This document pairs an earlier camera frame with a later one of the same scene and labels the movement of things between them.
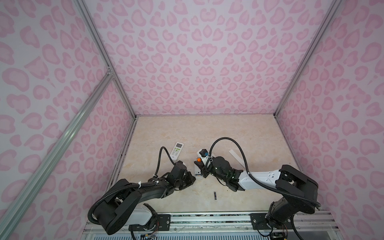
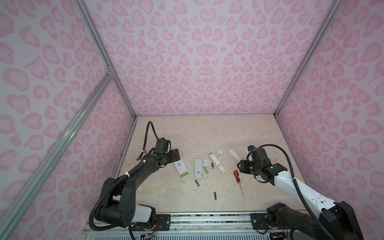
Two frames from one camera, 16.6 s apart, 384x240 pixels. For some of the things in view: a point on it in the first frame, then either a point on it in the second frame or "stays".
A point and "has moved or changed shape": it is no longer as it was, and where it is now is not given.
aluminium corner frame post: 109,64 stays
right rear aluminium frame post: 331,11 stays
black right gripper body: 212,171 to 250,167
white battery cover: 239,159 stays
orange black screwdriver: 199,162 has moved or changed shape
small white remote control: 197,172 stays
